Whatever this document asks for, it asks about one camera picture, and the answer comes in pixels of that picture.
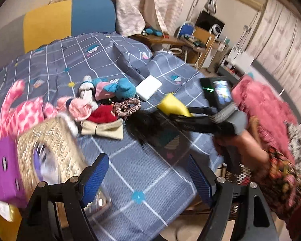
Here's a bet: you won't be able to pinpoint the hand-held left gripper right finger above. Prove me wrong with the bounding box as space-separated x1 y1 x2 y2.
187 155 280 241

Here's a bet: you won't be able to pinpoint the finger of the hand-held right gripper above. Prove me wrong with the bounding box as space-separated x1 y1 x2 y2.
169 114 217 133
188 106 213 115

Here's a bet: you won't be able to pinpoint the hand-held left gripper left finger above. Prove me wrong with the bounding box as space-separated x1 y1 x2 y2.
16 153 110 241

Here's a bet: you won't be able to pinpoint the yellow cloth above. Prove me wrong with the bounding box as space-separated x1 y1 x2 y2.
157 93 194 118

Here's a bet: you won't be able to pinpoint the black wig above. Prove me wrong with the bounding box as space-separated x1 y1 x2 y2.
126 110 182 147

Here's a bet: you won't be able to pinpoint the woven basket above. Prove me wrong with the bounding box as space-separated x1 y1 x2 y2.
16 117 111 214

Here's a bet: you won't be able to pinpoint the white sock blue stripe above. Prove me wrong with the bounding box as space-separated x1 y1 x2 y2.
78 75 96 106

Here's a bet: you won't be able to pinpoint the person's right forearm patterned sleeve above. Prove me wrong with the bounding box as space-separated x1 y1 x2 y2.
224 144 301 223

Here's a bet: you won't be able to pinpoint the person's right hand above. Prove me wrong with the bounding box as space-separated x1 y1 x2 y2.
213 130 271 179

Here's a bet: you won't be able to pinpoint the pink fluffy blanket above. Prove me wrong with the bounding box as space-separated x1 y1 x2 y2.
231 75 301 172

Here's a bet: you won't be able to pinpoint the grey checked bed sheet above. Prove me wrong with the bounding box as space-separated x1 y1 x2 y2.
0 32 225 234

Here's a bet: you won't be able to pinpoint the beige bow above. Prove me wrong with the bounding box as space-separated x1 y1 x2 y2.
80 119 124 140

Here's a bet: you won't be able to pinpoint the white flat box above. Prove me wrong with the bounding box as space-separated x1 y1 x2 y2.
135 75 163 101

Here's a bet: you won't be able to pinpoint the white shelf unit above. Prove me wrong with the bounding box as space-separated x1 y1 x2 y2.
219 47 254 81

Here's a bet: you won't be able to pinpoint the red knit cloth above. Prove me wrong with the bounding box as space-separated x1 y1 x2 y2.
86 105 119 124

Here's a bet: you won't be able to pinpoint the striped brown scrunchie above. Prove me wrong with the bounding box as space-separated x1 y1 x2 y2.
112 97 142 118

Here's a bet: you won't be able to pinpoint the pink white cloth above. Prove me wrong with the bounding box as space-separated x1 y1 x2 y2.
56 96 99 121

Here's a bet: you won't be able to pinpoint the blue pink plush toy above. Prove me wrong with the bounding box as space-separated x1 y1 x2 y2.
91 77 137 101

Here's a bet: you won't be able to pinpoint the wooden desk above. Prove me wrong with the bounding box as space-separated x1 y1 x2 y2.
129 33 217 69

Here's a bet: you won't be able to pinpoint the blue chair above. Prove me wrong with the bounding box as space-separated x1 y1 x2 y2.
176 20 195 39

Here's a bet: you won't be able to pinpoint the white round fan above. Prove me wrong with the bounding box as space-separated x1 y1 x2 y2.
209 23 223 35

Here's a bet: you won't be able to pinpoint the black monitor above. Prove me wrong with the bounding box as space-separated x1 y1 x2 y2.
195 10 226 34

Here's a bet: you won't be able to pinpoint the purple box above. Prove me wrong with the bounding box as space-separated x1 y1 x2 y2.
0 136 28 208

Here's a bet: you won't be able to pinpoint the blue dumbbells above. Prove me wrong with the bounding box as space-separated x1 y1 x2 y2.
142 27 164 37

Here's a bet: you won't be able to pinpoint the pink checked plush rabbit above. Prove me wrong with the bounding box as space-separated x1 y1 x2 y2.
0 80 59 145

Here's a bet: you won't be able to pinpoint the yellow bag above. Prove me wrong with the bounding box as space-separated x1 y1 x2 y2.
0 203 23 241

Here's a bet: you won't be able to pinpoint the air conditioner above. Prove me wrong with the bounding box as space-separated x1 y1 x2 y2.
228 0 265 11

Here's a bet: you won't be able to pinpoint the pink patterned curtain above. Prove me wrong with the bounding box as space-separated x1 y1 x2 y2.
49 0 192 37

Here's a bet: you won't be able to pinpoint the grey yellow blue headboard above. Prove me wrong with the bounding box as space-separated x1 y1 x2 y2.
0 0 116 56

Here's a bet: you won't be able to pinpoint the pale wall curtain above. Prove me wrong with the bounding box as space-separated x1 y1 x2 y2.
243 0 301 99

